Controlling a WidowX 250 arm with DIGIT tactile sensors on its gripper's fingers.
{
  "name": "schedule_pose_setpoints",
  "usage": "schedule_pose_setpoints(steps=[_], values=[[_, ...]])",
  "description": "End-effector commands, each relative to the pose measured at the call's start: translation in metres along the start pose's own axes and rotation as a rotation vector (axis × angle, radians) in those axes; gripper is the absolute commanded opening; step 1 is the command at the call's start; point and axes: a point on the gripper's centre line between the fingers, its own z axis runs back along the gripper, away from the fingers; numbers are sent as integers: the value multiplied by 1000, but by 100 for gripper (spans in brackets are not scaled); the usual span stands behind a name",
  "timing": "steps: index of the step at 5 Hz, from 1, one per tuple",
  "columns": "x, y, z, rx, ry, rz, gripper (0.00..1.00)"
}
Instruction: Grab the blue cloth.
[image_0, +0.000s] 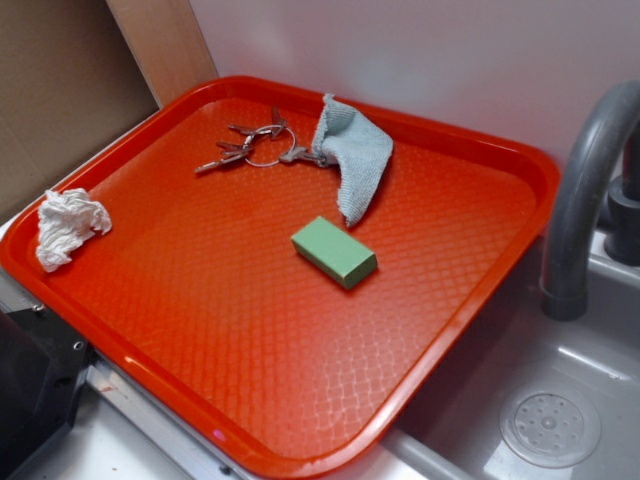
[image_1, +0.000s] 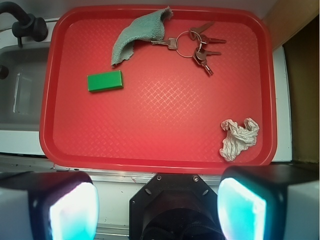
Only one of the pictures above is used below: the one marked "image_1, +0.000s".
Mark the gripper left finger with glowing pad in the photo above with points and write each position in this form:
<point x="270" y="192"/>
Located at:
<point x="58" y="205"/>

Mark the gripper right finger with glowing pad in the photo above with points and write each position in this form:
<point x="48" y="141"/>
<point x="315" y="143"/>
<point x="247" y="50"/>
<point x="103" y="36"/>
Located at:
<point x="272" y="202"/>

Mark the blue-green cloth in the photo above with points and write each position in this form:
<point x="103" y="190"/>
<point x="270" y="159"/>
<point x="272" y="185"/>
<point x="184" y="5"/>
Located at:
<point x="149" y="27"/>

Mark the crumpled white paper tissue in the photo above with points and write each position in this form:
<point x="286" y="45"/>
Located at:
<point x="238" y="138"/>

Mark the grey sink basin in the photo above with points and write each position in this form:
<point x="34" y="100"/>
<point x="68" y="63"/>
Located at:
<point x="21" y="92"/>

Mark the green rectangular block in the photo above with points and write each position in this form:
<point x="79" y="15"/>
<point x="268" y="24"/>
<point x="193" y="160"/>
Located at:
<point x="106" y="81"/>

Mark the red plastic tray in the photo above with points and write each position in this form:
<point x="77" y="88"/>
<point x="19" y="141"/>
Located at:
<point x="167" y="117"/>

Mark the black faucet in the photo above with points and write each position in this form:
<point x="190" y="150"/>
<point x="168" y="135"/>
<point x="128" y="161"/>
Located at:
<point x="27" y="25"/>

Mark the bunch of keys on ring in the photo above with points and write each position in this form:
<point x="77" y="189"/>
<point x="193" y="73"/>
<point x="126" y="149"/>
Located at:
<point x="200" y="53"/>

